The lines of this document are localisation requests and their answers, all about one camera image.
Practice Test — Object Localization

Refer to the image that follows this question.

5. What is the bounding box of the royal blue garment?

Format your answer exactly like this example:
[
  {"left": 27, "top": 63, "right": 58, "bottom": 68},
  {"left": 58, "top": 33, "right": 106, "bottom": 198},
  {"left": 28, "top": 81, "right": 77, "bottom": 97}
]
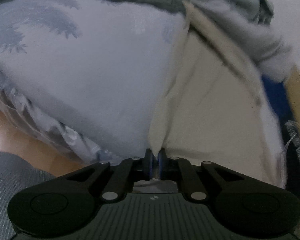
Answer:
[{"left": 262, "top": 75, "right": 294, "bottom": 122}]

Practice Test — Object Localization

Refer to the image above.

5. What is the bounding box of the light blue patterned duvet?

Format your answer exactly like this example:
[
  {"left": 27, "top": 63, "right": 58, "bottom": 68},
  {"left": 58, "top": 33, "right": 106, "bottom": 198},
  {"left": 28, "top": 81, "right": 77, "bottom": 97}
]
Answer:
[{"left": 188, "top": 0, "right": 294, "bottom": 82}]

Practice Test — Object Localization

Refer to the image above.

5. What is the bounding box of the beige t-shirt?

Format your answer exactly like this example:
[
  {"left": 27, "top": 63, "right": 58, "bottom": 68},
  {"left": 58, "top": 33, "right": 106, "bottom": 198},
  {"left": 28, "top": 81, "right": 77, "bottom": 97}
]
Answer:
[{"left": 148, "top": 2, "right": 284, "bottom": 187}]

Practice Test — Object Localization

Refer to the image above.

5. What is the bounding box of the grey trouser leg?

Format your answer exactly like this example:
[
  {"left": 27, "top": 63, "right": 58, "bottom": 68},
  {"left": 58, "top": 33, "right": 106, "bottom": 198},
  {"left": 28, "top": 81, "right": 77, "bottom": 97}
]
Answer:
[{"left": 0, "top": 152, "right": 55, "bottom": 239}]

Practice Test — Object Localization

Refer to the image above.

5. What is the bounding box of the black lettered jacket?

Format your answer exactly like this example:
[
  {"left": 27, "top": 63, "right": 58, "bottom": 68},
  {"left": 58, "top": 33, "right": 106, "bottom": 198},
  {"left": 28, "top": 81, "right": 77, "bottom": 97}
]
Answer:
[{"left": 280, "top": 116, "right": 300, "bottom": 200}]

